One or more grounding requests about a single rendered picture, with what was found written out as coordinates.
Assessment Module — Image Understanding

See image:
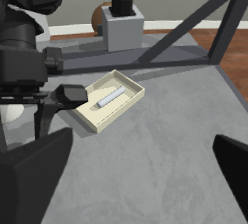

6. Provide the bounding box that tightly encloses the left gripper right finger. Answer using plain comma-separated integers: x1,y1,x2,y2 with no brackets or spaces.
212,134,248,223

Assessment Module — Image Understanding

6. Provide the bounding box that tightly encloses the grey metal cylinder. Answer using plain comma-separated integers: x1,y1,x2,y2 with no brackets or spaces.
97,86,126,108

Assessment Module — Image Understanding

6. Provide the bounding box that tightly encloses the cream open tray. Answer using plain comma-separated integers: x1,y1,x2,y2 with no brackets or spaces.
72,70,145,133

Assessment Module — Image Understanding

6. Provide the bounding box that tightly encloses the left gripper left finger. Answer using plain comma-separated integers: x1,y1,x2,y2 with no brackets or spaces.
0,127,73,224

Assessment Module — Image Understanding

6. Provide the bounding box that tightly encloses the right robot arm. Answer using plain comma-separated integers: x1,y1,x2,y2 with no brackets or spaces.
0,0,136,87

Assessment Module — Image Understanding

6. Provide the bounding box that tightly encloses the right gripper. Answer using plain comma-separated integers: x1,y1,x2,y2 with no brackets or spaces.
0,40,88,153

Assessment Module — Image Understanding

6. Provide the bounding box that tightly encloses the grey mug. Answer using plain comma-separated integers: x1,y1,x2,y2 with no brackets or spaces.
0,104,24,124

